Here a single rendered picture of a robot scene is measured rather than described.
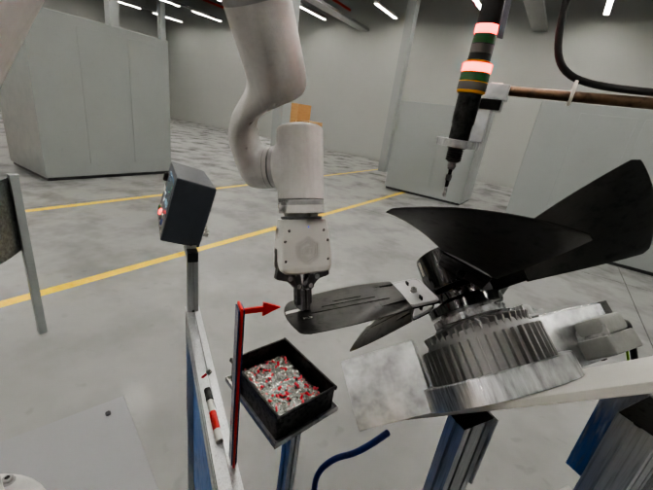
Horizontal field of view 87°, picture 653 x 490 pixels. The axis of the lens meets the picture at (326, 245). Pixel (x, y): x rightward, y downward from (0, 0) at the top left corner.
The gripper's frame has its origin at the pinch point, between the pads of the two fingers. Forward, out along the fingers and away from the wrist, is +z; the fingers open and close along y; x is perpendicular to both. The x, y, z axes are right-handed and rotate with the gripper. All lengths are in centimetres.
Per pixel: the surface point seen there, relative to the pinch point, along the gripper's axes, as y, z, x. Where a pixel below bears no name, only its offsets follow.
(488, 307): 28.7, 1.3, -17.9
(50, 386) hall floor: -76, 71, 154
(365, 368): 11.5, 14.8, -4.1
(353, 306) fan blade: 7.9, 1.4, -5.3
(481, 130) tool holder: 22.1, -28.6, -20.5
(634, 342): 60, 10, -27
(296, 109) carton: 301, -258, 739
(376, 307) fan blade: 11.4, 1.4, -7.8
